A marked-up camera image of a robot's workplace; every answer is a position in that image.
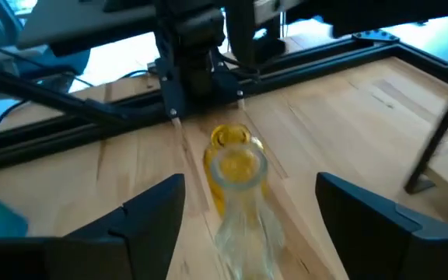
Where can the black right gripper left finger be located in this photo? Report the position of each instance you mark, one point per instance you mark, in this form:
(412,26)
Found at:
(130,249)

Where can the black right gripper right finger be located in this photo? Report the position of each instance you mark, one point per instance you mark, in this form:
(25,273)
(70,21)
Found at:
(383,249)

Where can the clear conical glass vase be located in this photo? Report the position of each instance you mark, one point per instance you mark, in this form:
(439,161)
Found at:
(247,241)

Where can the yellow ribbed glass vase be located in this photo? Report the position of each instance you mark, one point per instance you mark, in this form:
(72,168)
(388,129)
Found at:
(229,134)

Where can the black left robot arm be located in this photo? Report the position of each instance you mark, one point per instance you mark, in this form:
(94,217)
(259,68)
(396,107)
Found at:
(193,58)

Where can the grey desk top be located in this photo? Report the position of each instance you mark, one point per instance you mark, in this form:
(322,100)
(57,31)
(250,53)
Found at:
(84,19)

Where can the black metal shelf frame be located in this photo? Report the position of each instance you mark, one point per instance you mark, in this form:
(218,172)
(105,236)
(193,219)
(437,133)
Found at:
(436,144)

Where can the black aluminium table frame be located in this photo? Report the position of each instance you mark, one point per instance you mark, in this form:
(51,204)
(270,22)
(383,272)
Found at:
(53,140)

